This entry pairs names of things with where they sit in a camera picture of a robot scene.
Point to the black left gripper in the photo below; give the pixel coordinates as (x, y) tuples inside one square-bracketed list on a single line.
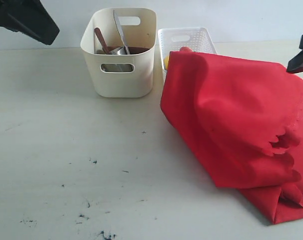
[(30, 18)]

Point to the dark wooden spoon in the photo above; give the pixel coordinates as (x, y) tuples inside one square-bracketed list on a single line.
[(101, 40)]

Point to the red scalloped tablecloth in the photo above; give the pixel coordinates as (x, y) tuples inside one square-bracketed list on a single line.
[(243, 121)]

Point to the silver table knife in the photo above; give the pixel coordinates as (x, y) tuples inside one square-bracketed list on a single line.
[(120, 31)]

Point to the white ceramic bowl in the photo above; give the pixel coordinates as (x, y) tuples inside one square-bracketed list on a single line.
[(117, 68)]

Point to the stainless steel cup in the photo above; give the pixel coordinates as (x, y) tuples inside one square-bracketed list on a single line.
[(121, 50)]

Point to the brown wooden plate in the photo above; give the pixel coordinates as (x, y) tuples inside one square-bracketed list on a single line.
[(132, 49)]

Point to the red sausage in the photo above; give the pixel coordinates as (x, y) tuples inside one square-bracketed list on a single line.
[(185, 49)]

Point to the yellow lemon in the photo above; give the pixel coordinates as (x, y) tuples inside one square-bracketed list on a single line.
[(166, 62)]

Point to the white perforated plastic basket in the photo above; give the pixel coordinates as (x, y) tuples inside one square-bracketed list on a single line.
[(197, 39)]

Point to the cream plastic bin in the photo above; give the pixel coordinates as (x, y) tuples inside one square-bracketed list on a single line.
[(137, 83)]

